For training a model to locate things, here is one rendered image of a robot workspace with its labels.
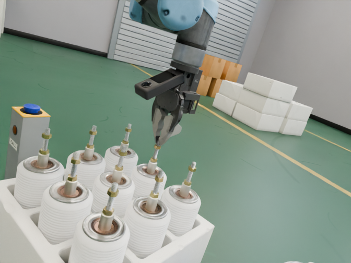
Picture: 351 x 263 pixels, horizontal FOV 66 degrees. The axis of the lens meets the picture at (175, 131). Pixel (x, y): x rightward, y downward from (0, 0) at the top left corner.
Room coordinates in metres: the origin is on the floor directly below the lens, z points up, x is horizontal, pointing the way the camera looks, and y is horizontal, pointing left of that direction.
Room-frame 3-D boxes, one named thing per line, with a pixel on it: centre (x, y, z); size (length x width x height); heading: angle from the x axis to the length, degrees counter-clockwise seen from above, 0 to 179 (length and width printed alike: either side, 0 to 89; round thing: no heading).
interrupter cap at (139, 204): (0.50, 0.00, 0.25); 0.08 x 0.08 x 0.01
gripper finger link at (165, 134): (0.66, 0.01, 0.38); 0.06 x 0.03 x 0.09; 141
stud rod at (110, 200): (0.40, 0.07, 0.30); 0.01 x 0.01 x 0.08
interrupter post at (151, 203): (0.50, 0.00, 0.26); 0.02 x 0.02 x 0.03
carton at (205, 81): (4.26, -0.12, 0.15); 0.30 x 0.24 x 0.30; 32
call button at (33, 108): (0.67, 0.38, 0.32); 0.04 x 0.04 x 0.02
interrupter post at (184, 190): (0.59, -0.06, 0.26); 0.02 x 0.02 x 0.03
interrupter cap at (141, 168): (0.66, 0.03, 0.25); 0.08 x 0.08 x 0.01
